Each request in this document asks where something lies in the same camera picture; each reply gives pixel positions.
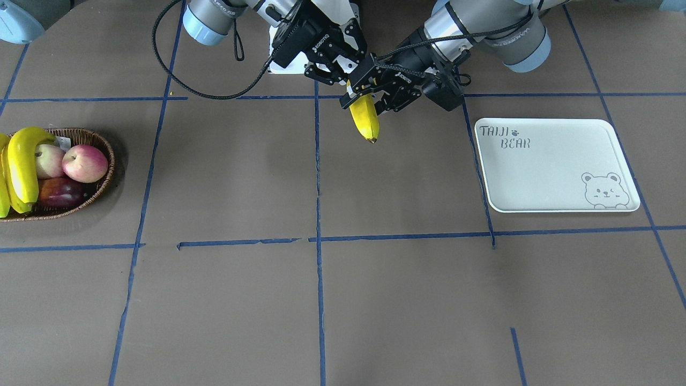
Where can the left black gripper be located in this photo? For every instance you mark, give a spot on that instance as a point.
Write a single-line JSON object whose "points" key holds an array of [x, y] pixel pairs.
{"points": [[405, 76]]}

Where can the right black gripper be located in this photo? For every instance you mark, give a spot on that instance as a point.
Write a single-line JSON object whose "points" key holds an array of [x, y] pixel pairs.
{"points": [[315, 45]]}

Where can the yellow banana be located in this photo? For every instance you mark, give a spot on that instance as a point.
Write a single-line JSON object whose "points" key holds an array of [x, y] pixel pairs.
{"points": [[21, 150], [5, 197], [365, 117], [17, 206]]}

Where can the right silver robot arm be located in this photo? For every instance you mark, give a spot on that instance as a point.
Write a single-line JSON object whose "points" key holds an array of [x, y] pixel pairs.
{"points": [[208, 22]]}

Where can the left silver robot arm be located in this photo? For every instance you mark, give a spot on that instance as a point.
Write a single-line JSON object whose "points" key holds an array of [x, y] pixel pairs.
{"points": [[426, 63]]}

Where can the white pillar with base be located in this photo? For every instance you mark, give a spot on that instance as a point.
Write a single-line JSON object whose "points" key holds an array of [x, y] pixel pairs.
{"points": [[338, 11]]}

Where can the white bear tray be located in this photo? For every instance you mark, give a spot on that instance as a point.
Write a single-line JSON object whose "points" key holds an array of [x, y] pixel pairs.
{"points": [[554, 166]]}

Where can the red apple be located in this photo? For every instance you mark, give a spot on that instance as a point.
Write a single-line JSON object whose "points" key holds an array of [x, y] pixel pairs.
{"points": [[84, 164]]}

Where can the pale green-red apple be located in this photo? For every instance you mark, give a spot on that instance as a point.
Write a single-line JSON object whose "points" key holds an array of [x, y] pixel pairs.
{"points": [[49, 161]]}

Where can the dark red mango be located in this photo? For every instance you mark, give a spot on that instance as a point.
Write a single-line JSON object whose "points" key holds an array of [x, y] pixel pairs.
{"points": [[61, 193]]}

